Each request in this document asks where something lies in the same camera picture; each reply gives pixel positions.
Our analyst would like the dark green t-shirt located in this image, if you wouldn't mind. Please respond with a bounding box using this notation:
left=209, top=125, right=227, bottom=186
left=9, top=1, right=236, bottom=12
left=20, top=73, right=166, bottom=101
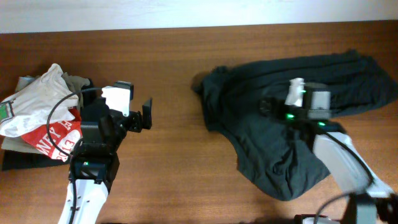
left=192, top=50, right=397, bottom=201

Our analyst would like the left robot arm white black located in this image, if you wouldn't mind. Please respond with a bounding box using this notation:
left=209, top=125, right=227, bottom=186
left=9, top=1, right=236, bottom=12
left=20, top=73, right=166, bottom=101
left=58, top=98, right=152, bottom=223

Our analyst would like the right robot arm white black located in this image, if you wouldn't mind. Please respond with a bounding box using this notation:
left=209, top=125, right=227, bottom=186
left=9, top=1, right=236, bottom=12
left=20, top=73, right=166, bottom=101
left=259, top=96, right=397, bottom=223

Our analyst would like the black folded garment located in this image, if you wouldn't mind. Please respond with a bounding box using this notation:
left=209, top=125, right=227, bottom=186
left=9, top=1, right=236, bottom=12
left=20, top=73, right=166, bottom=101
left=1, top=78, right=97, bottom=172

